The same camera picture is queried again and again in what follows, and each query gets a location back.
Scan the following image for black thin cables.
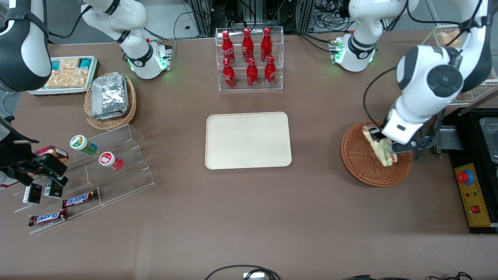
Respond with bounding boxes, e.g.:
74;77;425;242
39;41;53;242
342;272;473;280

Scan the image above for tangled black cables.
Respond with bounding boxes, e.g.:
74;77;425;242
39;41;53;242
314;0;355;32

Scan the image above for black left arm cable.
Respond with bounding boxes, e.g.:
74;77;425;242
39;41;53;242
363;67;398;129

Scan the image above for black box yellow panel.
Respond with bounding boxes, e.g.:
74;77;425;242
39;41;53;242
447;109;498;234

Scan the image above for triangular sandwich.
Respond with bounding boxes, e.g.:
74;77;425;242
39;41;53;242
363;125;398;167

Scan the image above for red lid snack cup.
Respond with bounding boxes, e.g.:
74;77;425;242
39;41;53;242
98;152;124;172

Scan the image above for red cola bottle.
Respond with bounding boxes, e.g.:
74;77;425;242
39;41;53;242
242;28;254;63
246;58;259;88
264;56;277;87
222;31;236;65
261;27;273;62
223;58;237;89

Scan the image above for silver foil packages stack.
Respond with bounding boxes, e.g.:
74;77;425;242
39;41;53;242
91;73;130;120

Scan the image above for grey metal bracket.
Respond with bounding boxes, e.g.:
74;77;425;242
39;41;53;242
435;115;465;155

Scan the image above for clear acrylic stepped display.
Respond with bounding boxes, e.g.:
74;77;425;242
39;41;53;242
14;124;157;235

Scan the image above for green lid snack cup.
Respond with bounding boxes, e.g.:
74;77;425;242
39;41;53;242
70;135;98;156

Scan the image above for light wicker basket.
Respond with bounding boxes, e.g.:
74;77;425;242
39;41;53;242
84;72;137;131

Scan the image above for small black box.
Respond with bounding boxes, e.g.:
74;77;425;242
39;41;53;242
44;178;64;199
23;183;42;205

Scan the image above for clear acrylic bottle rack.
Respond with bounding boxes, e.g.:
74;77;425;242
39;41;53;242
215;26;284;92

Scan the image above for round brown wicker basket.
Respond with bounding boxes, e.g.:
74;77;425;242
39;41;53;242
341;121;414;188

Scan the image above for white snack tray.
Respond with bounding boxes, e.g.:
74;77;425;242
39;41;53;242
27;56;100;96

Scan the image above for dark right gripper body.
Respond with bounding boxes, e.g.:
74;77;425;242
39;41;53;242
0;119;39;180

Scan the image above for white wire rack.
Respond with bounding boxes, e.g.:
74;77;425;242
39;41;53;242
431;24;498;105

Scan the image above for clear wrapped bread packet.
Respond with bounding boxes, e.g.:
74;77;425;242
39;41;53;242
438;31;462;49

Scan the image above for dark red snack box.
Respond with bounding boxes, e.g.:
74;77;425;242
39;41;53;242
33;145;69;164

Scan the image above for Snickers chocolate bar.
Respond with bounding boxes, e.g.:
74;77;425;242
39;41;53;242
28;209;69;227
62;189;99;209

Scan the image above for beige rectangular tray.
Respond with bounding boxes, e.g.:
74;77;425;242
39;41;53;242
205;112;293;170

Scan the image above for black looped cables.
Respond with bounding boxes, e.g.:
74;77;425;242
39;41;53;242
204;265;281;280

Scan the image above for aluminium frame post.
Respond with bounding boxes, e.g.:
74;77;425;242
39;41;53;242
191;0;213;37
296;0;316;34

